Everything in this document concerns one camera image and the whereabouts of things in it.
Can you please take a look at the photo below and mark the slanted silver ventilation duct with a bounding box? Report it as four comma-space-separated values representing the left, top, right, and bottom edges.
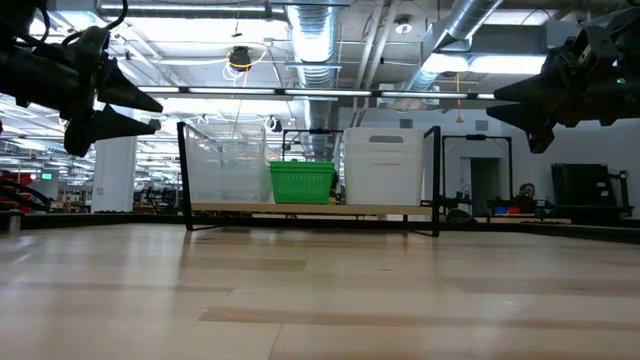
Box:
394, 0, 504, 109

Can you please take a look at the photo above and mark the person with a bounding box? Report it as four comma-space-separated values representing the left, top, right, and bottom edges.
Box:
517, 182, 539, 207

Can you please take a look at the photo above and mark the straight silver ventilation duct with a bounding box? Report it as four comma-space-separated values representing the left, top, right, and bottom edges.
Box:
287, 0, 342, 161

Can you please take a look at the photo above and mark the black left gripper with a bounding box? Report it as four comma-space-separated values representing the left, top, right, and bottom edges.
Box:
0, 25, 165, 157

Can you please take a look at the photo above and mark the long ceiling light strip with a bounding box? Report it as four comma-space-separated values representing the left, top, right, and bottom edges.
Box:
137, 85, 506, 104

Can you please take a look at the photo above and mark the black cabinet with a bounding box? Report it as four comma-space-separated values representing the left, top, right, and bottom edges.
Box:
552, 162, 631, 216

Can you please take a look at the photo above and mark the thin yellow cable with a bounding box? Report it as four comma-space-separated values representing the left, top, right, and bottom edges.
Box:
222, 42, 270, 84

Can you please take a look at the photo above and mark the white pillar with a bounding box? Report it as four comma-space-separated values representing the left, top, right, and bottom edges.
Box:
91, 134, 138, 214

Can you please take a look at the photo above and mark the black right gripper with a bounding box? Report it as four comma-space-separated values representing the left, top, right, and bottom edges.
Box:
485, 7, 640, 155

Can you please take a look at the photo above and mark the black overhead camera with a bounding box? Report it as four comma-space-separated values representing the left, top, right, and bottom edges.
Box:
228, 45, 253, 71

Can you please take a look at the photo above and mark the black background rig frame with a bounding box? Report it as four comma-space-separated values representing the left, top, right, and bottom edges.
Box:
282, 128, 357, 164
442, 133, 514, 216

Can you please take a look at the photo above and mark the wooden shelf with black legs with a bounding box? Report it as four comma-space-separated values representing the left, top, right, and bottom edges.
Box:
177, 121, 442, 238

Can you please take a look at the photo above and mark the green plastic basket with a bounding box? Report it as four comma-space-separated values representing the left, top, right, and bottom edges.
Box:
268, 160, 336, 168
269, 170, 335, 205
268, 165, 336, 174

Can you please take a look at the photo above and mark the black aluminium table frame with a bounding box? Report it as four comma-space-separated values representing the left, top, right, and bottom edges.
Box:
0, 212, 640, 246

